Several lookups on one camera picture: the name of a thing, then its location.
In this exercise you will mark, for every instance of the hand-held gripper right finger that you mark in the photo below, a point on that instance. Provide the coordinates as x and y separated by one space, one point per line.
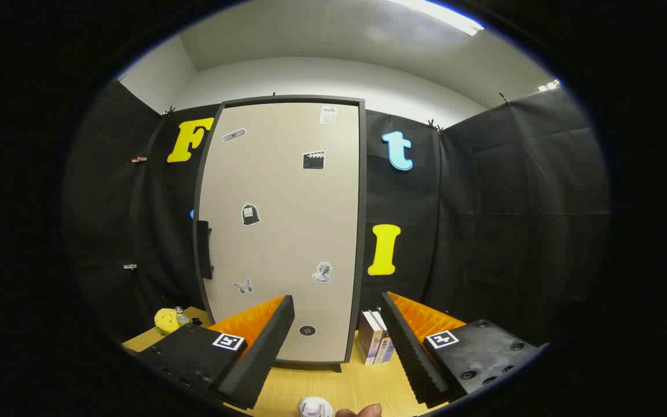
411 353

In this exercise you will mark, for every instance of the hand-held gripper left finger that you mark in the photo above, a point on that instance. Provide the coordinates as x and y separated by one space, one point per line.
264 353

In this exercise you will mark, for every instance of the white shoe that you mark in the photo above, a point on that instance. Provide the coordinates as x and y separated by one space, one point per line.
316 408

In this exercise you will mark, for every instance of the beige shoe cabinet door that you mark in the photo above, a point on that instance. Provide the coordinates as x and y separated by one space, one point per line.
287 231

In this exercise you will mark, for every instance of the dark grey shoe cabinet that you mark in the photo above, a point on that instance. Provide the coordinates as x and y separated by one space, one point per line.
363 231

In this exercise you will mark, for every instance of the small green bottle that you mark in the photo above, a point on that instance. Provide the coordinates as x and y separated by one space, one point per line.
182 317

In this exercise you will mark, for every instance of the yellow plush toy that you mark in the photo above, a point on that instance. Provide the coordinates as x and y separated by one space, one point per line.
165 319

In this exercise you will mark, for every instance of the black backdrop cloth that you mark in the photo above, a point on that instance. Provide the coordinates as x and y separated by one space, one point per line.
484 202

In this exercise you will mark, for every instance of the ceiling light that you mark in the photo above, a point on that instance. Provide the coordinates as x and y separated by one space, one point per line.
443 14

